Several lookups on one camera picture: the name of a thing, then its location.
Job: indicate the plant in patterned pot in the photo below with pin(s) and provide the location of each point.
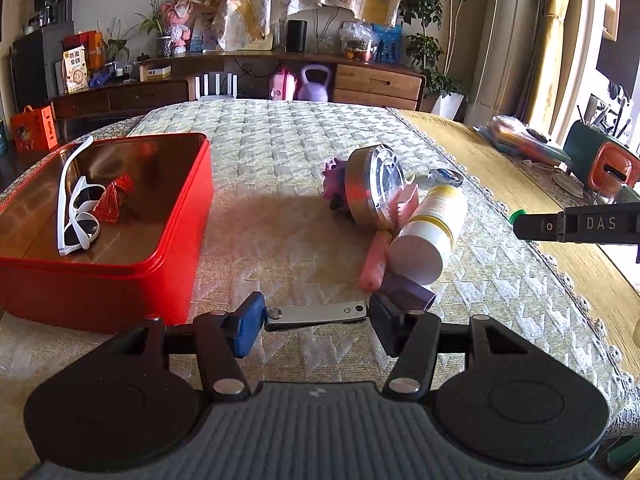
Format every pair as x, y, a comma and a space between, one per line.
163, 46

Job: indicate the round metal tin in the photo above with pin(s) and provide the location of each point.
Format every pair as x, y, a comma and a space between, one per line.
360, 185

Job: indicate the yellow curtain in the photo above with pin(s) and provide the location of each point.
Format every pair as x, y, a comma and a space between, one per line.
550, 35

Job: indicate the potted tree in white planter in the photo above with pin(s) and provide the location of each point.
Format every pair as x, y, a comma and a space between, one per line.
425, 45

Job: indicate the pink hair clip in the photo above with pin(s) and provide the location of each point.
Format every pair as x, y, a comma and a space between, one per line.
406, 205

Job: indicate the yellow white snack box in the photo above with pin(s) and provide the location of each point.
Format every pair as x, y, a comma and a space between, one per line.
76, 72

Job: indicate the black cabinet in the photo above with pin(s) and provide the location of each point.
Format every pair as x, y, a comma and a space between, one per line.
35, 65

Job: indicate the purple spiky toy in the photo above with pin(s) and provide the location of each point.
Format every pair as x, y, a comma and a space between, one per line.
332, 180

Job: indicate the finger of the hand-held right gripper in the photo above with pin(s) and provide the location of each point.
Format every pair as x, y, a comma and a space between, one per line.
537, 227

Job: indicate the white yellow-labelled bottle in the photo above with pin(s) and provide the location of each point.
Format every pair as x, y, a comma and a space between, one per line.
430, 230

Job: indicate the white router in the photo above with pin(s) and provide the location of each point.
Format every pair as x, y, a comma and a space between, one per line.
215, 87

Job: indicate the green cap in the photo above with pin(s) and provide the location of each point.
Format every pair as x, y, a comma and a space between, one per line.
515, 216

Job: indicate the purple kettlebell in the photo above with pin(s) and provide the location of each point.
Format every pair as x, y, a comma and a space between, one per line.
315, 85

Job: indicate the wooden sideboard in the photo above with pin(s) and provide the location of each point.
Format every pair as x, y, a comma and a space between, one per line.
375, 82

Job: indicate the light blue printed card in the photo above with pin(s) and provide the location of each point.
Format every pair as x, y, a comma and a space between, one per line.
204, 32

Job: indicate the pink tube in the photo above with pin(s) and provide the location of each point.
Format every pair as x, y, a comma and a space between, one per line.
374, 260

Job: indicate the pink toy case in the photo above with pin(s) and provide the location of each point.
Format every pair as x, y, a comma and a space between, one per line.
283, 86

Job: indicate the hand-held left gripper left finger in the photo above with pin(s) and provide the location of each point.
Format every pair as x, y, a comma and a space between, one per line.
250, 325

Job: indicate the clear glass cup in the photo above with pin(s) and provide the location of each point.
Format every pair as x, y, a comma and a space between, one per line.
606, 190

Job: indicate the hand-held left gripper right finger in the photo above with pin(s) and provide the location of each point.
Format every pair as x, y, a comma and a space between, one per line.
385, 325

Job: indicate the red tin box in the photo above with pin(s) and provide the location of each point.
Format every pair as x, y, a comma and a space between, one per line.
100, 290

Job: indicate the yellow mat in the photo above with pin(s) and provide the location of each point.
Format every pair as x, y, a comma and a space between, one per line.
475, 160

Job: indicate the red foil candy wrapper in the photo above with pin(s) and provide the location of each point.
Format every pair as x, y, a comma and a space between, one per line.
107, 202

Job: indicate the small purple box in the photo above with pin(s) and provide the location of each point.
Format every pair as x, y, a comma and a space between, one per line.
410, 290

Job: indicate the orange gift bag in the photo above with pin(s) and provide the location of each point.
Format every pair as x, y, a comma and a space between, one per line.
35, 130

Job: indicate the white sunglasses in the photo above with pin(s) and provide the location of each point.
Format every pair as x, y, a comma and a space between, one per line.
82, 230

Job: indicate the black coffee machine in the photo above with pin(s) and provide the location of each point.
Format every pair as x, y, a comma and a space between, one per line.
52, 7

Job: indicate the stack of colourful packets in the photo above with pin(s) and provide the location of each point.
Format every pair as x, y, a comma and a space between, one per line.
515, 140

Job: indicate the black speaker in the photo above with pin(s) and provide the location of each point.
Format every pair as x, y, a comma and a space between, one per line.
295, 35

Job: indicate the cream cardboard box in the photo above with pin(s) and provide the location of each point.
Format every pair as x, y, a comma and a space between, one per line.
155, 73

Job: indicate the green orange pen holder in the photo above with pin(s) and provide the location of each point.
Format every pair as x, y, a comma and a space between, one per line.
590, 145

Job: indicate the small potted plant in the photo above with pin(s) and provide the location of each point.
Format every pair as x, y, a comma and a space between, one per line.
114, 50

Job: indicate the plastic bag of fruit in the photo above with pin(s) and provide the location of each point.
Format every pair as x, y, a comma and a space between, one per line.
357, 42

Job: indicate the silver nail clipper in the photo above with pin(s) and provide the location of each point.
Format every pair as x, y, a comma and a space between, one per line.
315, 314

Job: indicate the blue picture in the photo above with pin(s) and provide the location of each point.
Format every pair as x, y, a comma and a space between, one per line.
389, 45

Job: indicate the orange red box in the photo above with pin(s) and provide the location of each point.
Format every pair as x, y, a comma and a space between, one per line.
92, 47

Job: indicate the small white dish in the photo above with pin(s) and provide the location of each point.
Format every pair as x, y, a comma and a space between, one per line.
567, 184

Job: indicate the pink plush doll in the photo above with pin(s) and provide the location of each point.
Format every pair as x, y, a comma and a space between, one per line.
179, 25

